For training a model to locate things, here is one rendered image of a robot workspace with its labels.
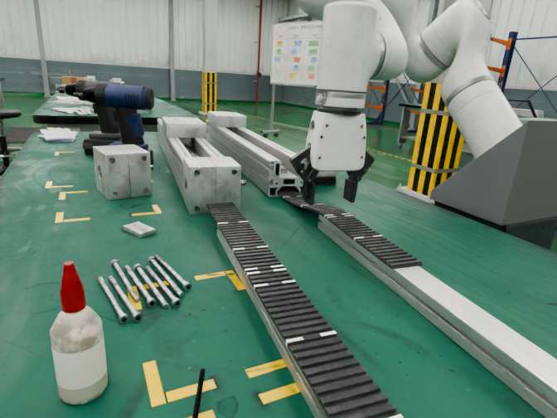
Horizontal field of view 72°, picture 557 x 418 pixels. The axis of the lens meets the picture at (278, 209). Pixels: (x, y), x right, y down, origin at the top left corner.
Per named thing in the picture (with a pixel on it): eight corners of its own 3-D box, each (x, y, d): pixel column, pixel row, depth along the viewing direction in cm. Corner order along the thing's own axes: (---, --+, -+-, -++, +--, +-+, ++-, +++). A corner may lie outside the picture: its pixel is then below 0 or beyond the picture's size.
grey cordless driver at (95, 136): (128, 157, 119) (123, 83, 112) (59, 154, 116) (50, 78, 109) (133, 152, 126) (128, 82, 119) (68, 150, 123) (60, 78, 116)
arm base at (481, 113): (496, 179, 102) (464, 123, 108) (569, 135, 87) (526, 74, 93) (450, 180, 92) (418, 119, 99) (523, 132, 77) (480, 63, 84)
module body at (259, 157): (307, 195, 92) (310, 160, 89) (268, 196, 88) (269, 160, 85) (229, 140, 162) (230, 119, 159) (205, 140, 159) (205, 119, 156)
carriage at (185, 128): (205, 147, 111) (205, 123, 109) (167, 147, 108) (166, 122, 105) (197, 138, 126) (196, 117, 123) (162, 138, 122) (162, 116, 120)
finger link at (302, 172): (300, 169, 65) (297, 206, 67) (317, 168, 66) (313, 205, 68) (293, 165, 68) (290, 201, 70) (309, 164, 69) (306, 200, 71)
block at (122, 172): (162, 193, 85) (161, 151, 82) (108, 200, 79) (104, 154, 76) (147, 182, 93) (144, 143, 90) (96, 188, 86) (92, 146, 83)
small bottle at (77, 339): (104, 366, 35) (92, 249, 31) (112, 396, 32) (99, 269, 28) (57, 381, 33) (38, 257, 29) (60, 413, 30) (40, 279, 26)
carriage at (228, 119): (245, 134, 140) (246, 116, 138) (215, 134, 136) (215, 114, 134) (234, 128, 154) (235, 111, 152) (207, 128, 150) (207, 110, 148)
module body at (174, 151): (230, 198, 85) (230, 161, 82) (183, 201, 81) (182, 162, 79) (183, 140, 155) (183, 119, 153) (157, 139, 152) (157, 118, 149)
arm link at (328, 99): (328, 90, 59) (326, 110, 60) (376, 94, 63) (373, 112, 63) (306, 88, 67) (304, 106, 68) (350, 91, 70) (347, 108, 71)
